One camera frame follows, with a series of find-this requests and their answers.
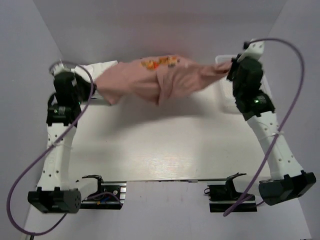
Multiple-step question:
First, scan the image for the white t-shirt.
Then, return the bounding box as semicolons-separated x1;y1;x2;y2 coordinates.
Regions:
71;60;118;83

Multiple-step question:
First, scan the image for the pink printed t-shirt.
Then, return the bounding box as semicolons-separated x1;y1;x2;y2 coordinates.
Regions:
95;55;232;105

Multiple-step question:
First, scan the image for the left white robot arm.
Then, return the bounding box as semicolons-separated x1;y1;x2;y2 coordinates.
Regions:
27;70;106;214

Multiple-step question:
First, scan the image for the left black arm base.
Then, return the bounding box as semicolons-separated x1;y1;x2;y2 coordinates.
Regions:
75;175;127;210

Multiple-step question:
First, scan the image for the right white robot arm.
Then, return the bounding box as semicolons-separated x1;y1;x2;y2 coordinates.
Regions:
227;56;316;206

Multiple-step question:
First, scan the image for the white plastic mesh basket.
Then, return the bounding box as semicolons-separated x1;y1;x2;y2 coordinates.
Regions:
215;54;272;114

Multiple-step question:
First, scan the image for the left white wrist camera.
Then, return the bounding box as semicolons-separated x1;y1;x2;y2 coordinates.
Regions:
48;60;71;76

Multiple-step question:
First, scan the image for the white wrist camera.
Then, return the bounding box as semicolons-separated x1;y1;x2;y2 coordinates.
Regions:
48;60;71;76
237;39;265;62

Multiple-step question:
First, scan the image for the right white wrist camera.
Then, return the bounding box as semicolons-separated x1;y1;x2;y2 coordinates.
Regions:
237;39;265;62

